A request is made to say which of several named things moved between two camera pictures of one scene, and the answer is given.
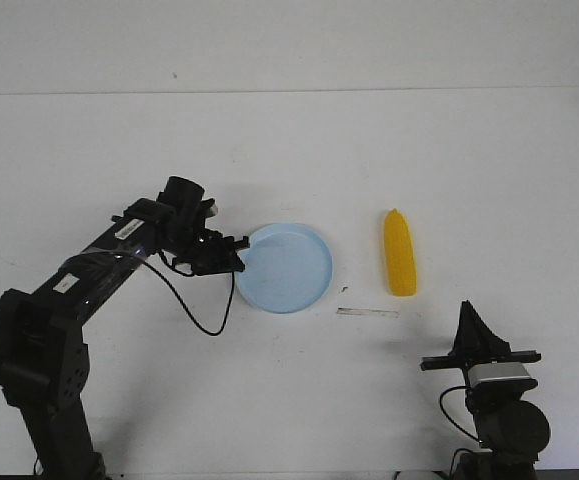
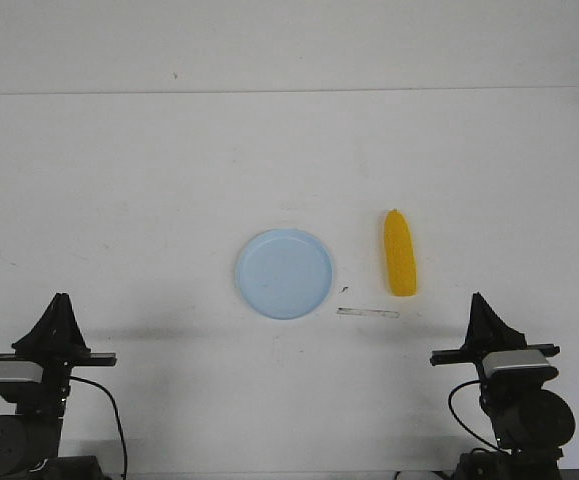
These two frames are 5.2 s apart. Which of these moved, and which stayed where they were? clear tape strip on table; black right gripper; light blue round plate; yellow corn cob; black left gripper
Moved: black right gripper; black left gripper
Stayed: yellow corn cob; light blue round plate; clear tape strip on table
